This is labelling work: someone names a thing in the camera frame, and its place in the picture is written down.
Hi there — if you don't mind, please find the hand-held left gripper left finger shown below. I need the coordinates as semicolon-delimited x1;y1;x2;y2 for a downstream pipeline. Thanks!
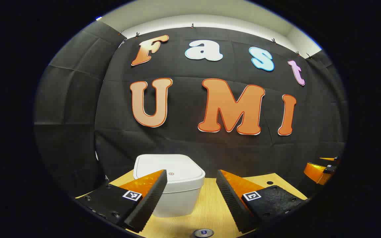
75;169;168;233

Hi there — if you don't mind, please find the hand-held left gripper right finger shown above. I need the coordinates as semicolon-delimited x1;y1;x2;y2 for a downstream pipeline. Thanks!
215;169;309;234

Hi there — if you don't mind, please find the white desktop garbage bin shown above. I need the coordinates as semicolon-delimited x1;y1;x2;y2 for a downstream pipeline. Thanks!
134;154;206;218

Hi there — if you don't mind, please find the silver blue pop can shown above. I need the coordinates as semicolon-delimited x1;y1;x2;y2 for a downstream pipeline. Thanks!
192;228;215;238

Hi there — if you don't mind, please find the wooden desktop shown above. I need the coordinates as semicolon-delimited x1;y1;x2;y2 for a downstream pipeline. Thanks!
75;170;308;238

